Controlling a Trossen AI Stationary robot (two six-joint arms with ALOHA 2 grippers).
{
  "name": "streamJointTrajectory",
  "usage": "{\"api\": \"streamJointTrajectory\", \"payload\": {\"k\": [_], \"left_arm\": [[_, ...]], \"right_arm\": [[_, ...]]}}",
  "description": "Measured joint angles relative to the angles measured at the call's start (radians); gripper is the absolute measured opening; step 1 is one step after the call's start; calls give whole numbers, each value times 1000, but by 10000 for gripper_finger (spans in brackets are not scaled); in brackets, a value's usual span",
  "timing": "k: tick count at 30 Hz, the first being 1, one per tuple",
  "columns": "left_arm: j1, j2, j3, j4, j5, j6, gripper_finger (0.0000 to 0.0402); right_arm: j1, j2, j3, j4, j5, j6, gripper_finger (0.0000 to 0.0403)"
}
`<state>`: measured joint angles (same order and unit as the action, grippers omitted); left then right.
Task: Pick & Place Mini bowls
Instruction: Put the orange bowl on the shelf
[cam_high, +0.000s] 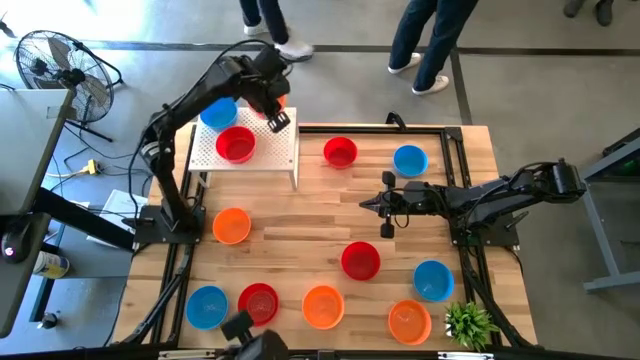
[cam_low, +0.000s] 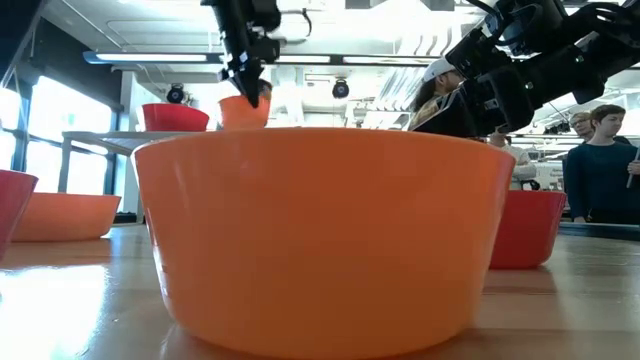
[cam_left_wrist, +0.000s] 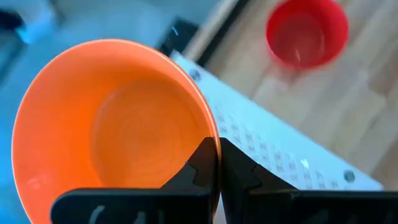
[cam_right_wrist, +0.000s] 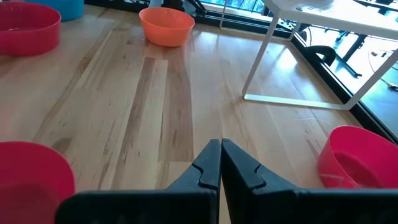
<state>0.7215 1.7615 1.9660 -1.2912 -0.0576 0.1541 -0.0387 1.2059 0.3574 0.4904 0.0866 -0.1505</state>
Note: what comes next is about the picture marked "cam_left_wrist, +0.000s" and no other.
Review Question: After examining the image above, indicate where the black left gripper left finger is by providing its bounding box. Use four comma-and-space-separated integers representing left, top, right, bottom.
51, 136, 220, 224

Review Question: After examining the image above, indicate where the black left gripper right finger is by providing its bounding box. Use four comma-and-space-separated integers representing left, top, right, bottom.
220, 138, 398, 224

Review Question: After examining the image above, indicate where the orange plastic mini bowl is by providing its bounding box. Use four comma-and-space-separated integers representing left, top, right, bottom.
11, 39, 222, 224

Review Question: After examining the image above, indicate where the red plastic mini bowl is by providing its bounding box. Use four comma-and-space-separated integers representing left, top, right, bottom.
266, 0, 349, 71

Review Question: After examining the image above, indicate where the white perforated metal shelf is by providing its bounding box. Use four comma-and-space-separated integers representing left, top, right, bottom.
169, 51, 385, 191

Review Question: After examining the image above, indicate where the black aluminium table frame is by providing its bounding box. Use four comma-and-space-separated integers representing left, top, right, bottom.
157, 0, 251, 67

